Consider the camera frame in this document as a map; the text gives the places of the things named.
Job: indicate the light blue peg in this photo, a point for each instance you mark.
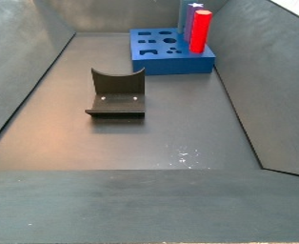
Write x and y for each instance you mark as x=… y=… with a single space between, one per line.
x=182 y=5

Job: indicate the red cylinder peg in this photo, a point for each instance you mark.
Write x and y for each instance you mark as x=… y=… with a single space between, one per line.
x=200 y=27

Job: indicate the purple star peg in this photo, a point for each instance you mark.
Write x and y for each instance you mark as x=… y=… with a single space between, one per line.
x=192 y=7

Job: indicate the dark grey fixture bracket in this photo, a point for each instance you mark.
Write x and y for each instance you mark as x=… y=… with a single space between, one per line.
x=118 y=94

